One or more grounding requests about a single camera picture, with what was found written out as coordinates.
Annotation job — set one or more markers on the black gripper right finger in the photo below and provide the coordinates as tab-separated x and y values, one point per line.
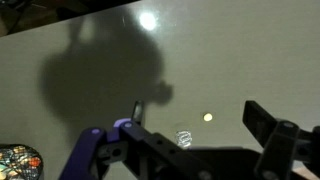
276	140

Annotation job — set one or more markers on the black purple gripper left finger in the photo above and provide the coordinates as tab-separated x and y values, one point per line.
146	146

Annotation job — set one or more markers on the clear wrapper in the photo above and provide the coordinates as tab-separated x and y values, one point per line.
183	138

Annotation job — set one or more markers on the red wrapped candy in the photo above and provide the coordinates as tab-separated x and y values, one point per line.
34	162

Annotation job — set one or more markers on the gold wrapped candy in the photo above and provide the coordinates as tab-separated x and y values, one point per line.
18	149

